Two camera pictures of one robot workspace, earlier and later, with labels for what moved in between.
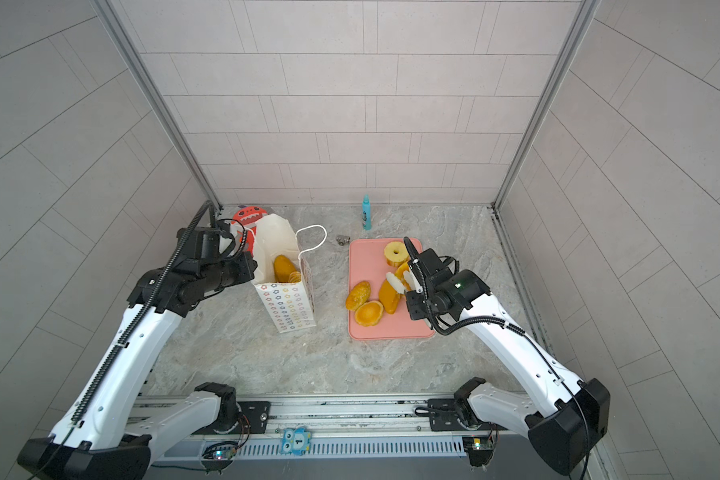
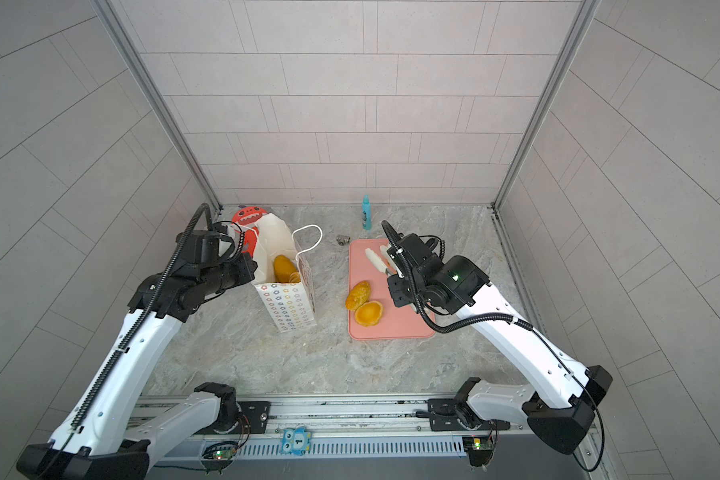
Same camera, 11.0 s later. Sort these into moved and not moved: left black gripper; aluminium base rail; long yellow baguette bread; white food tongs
Moved: white food tongs
Not moved: aluminium base rail; left black gripper; long yellow baguette bread
